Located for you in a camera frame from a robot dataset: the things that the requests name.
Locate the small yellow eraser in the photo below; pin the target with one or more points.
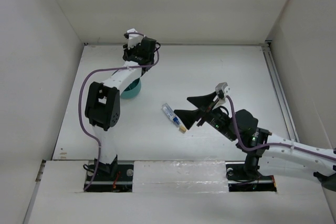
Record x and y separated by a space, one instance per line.
182 129

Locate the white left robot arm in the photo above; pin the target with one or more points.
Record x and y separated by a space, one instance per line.
102 107

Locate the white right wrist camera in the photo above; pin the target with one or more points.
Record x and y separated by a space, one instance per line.
222 91

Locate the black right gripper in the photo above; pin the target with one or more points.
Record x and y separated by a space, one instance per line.
189 117

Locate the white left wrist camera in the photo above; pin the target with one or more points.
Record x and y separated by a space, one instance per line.
134 37

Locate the clear glue bottle blue cap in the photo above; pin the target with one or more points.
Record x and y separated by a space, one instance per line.
170 114

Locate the teal round desk organizer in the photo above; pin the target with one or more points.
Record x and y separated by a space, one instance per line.
132 90

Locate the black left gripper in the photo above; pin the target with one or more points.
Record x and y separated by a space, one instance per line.
127 52

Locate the aluminium side rail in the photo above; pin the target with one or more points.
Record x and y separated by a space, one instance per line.
279 91

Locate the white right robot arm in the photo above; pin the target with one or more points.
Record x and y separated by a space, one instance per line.
242 128

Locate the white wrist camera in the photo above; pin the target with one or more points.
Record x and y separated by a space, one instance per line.
134 37
222 91

